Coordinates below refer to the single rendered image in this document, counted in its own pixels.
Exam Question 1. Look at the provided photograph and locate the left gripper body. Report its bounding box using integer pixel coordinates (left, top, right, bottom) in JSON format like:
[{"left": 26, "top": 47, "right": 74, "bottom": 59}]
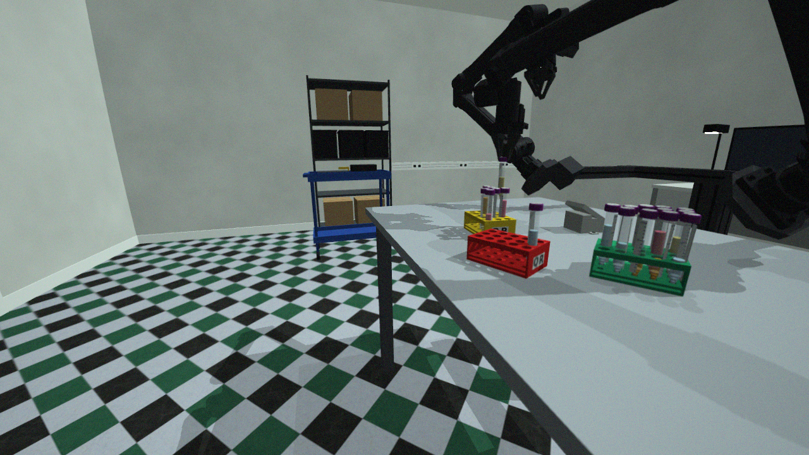
[{"left": 485, "top": 101, "right": 528, "bottom": 135}]

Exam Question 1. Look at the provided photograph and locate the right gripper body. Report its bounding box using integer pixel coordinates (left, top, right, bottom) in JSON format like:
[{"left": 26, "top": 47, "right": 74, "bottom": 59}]
[{"left": 524, "top": 58, "right": 557, "bottom": 74}]

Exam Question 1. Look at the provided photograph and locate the green tube rack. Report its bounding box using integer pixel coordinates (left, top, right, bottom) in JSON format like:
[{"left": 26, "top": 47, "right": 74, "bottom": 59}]
[{"left": 589, "top": 238, "right": 691, "bottom": 296}]

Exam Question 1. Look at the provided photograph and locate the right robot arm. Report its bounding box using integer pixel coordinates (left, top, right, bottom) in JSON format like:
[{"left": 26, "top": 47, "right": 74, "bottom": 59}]
[{"left": 451, "top": 4, "right": 579, "bottom": 180}]

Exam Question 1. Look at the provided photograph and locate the red tube rack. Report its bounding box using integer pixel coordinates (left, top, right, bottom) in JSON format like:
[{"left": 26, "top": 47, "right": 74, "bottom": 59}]
[{"left": 466, "top": 229, "right": 550, "bottom": 279}]

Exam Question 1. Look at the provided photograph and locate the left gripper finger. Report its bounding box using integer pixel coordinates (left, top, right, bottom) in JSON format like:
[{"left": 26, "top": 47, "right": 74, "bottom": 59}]
[
  {"left": 490, "top": 133, "right": 504, "bottom": 160},
  {"left": 507, "top": 133, "right": 521, "bottom": 161}
]

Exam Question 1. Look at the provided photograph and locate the yellow tube rack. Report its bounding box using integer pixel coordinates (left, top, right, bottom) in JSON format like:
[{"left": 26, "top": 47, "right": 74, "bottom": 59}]
[{"left": 464, "top": 210, "right": 516, "bottom": 234}]

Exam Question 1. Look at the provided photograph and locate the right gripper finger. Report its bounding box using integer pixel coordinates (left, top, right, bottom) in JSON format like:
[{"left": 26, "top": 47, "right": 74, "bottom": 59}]
[
  {"left": 524, "top": 66, "right": 548, "bottom": 97},
  {"left": 532, "top": 72, "right": 556, "bottom": 100}
]

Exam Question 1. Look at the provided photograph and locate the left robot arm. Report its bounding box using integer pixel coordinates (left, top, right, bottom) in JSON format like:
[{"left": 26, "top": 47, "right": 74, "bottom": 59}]
[{"left": 473, "top": 0, "right": 809, "bottom": 230}]

